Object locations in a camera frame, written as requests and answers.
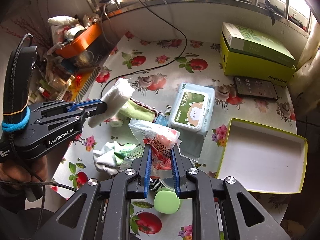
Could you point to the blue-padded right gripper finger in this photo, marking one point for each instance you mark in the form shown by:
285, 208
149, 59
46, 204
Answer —
140, 186
179, 167

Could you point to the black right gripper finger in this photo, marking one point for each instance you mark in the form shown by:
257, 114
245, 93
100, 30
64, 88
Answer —
52, 126

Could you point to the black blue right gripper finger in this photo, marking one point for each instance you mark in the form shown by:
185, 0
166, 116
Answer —
61, 107

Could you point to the white towel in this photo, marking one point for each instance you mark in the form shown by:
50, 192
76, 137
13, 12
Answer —
115, 98

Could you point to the clear red snack packet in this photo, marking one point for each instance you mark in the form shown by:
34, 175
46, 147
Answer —
161, 139

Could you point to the black jacket sleeve forearm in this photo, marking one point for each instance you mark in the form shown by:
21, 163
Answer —
16, 221

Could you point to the person's left hand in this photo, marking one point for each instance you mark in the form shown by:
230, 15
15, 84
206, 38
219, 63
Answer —
10, 171

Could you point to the black striped sock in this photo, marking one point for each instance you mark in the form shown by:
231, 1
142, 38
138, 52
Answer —
155, 184

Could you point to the grey-blue round lid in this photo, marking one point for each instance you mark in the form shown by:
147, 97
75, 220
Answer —
168, 183

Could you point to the grey-green folded cloth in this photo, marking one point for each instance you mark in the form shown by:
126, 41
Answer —
191, 143

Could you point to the white bandage roll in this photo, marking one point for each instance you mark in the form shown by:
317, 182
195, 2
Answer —
117, 120

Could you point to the white green crumpled cloth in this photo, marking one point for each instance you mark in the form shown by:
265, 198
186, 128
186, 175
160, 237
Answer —
110, 157

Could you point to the light green round sponge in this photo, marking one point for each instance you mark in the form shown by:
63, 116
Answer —
166, 202

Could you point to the green cloth with red trim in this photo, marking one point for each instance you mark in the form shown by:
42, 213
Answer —
138, 110

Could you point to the blue face mask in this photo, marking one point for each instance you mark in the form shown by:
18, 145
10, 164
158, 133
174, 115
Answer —
161, 120

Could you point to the wet wipes pack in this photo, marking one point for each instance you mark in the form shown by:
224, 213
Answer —
193, 108

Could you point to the orange plastic basin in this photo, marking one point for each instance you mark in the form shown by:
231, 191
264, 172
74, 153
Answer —
81, 43

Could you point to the open yellow-green box tray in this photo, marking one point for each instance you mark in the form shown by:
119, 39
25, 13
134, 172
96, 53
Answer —
264, 159

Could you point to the black smartphone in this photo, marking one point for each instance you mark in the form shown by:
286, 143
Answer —
255, 88

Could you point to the yellow-green shoe box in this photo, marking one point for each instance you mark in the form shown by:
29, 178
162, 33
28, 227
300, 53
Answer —
236, 64

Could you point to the green white carton box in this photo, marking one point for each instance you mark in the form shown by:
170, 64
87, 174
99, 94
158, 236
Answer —
247, 41

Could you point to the cream curtain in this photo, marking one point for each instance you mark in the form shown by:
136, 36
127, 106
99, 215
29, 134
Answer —
304, 86

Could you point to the black camera with screen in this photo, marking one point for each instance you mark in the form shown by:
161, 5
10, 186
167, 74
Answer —
17, 83

